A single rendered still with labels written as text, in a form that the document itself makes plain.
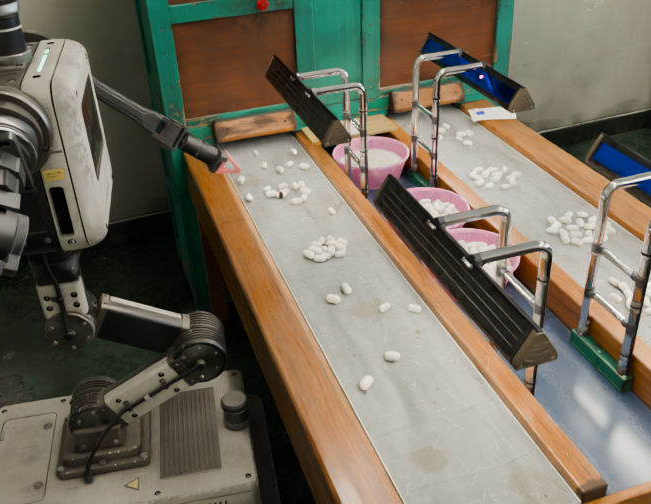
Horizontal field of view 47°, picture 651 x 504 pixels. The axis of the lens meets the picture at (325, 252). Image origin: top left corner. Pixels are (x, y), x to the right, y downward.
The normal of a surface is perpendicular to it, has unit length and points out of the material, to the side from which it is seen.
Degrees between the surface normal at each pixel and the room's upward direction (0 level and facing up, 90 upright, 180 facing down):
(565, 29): 90
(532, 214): 0
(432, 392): 0
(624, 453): 0
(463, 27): 90
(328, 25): 90
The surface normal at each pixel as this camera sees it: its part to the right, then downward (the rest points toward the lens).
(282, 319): -0.04, -0.85
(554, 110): 0.36, 0.43
